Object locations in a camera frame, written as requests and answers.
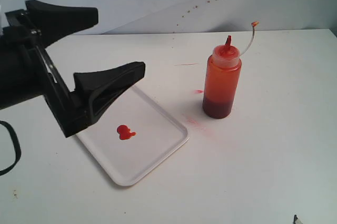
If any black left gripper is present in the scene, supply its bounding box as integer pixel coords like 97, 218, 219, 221
1, 0, 145, 137

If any red sauce squeeze bottle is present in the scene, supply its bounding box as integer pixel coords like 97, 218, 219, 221
202, 21, 260, 119

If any red sauce blob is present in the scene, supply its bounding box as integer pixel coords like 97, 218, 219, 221
116, 125, 136, 140

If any white rectangular plastic tray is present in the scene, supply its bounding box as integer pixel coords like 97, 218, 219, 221
77, 86, 189, 187

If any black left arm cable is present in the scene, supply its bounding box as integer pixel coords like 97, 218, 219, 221
0, 120, 22, 177

